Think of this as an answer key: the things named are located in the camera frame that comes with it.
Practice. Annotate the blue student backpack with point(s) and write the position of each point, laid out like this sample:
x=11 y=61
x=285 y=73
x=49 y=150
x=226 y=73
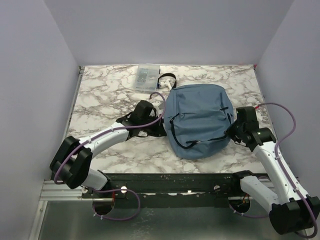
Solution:
x=196 y=117

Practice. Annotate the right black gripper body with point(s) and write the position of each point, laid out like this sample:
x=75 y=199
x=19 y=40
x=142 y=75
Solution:
x=234 y=131

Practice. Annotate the aluminium frame rail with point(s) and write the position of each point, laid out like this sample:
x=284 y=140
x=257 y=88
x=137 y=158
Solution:
x=53 y=192

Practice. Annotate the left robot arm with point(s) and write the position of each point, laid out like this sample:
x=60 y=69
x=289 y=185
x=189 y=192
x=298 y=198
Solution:
x=71 y=164

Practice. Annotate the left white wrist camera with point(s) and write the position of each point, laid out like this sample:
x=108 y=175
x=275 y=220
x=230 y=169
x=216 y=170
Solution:
x=159 y=107

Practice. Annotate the white earbud charger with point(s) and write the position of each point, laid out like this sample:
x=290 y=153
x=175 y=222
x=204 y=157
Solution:
x=165 y=84

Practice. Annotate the clear plastic storage box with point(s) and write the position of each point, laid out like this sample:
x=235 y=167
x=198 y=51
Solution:
x=146 y=78

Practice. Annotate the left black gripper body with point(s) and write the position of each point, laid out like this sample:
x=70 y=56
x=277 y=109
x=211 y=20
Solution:
x=154 y=129

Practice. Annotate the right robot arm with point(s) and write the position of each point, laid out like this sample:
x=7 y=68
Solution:
x=289 y=206

